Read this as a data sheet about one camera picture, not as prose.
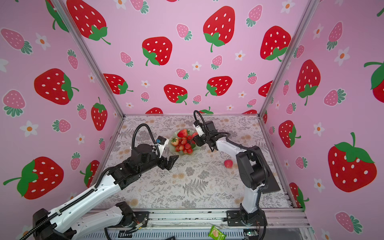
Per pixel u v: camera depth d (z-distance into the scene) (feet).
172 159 2.17
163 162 2.13
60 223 1.30
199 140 2.78
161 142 2.05
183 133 3.32
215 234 2.26
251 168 1.62
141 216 2.45
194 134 3.03
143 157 1.79
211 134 2.45
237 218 2.39
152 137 1.98
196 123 2.74
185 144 3.13
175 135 3.38
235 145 1.87
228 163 2.96
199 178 2.89
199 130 2.76
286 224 2.40
